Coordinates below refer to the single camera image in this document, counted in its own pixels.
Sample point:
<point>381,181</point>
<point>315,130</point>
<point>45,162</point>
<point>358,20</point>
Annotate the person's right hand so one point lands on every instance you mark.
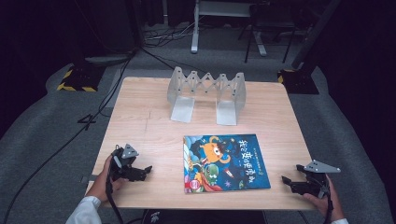
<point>327,207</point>

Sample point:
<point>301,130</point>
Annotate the dark slanted stand pole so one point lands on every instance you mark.
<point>314,34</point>

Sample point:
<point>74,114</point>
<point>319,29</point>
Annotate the person's left hand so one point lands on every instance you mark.
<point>101,185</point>

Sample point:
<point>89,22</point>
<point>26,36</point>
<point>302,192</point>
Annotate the blue cartoon picture book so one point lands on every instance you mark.
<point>227,163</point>

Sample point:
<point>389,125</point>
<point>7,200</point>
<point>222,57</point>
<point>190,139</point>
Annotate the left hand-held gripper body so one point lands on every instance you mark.
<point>124,169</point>

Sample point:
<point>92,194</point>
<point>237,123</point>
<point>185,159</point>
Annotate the striped-edge black stand base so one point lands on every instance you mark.
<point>299,81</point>
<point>82,77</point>

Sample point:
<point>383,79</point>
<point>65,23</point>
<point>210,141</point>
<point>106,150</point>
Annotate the person's dark clothing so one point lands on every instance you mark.
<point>205,217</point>

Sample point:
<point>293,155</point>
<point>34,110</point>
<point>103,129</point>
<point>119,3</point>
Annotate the translucent expandable bookend rack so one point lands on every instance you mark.
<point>227,93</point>

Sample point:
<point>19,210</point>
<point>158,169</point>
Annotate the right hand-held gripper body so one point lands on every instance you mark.
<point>317,183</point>

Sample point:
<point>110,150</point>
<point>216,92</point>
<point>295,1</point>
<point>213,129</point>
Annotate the grey tape strip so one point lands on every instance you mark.
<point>84,179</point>

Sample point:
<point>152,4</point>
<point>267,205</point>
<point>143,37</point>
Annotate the black metal chair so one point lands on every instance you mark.
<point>267,21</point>

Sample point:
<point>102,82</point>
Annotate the white desk frame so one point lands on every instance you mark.
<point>195,34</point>

